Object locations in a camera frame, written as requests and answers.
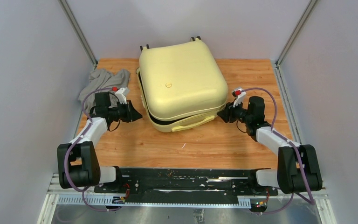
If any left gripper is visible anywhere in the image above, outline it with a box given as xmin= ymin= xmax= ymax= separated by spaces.
xmin=108 ymin=100 xmax=143 ymax=123

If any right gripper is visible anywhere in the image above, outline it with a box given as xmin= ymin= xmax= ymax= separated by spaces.
xmin=217 ymin=98 xmax=252 ymax=124

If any cream suitcase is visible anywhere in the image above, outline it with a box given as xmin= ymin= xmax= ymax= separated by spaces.
xmin=136 ymin=36 xmax=228 ymax=133

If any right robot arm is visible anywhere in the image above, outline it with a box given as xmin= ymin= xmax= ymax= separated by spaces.
xmin=217 ymin=96 xmax=323 ymax=195

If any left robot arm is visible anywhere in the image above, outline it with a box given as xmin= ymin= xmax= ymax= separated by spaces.
xmin=57 ymin=92 xmax=143 ymax=193

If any grey crumpled cloth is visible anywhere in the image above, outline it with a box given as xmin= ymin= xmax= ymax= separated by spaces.
xmin=78 ymin=69 xmax=131 ymax=114

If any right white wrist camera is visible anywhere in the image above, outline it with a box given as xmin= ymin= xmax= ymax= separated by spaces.
xmin=232 ymin=87 xmax=246 ymax=107

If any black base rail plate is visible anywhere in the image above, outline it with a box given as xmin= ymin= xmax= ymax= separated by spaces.
xmin=94 ymin=168 xmax=278 ymax=205

